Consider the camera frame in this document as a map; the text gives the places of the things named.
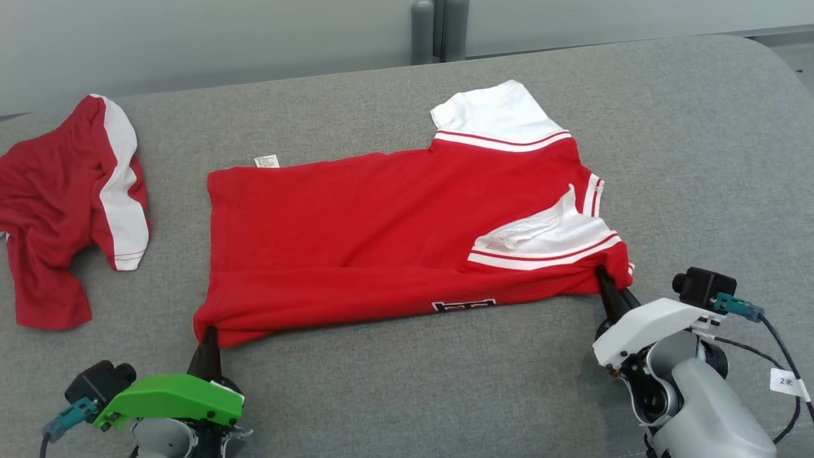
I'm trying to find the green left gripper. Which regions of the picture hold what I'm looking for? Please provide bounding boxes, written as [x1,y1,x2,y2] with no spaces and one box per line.
[92,326,246,431]

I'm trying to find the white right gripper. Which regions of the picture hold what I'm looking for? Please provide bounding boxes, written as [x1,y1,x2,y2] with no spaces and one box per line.
[593,266,722,371]

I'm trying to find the red jersey with white sleeves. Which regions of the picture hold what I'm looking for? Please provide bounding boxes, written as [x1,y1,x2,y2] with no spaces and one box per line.
[193,80,635,349]

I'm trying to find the red shorts with white stripe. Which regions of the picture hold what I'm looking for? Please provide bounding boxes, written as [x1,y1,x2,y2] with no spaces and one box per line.
[0,94,152,330]

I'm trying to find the grey fabric sofa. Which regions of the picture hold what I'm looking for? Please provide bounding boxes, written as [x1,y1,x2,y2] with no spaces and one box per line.
[0,35,814,458]

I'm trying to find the right cable with teal plug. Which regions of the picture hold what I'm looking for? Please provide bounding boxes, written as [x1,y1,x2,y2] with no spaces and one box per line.
[712,293,814,446]

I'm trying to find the cable with teal plug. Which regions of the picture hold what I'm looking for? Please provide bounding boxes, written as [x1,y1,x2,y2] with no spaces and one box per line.
[712,293,814,446]
[38,398,100,458]

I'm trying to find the left cable with teal plug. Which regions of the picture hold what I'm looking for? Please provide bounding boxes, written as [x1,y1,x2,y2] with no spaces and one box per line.
[38,398,100,458]

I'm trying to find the small white printed cable tag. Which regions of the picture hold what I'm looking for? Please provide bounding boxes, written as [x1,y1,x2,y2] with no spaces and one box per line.
[769,368,812,403]

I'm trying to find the grey wall base rail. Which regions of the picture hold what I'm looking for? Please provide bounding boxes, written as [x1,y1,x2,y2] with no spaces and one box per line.
[731,24,814,46]

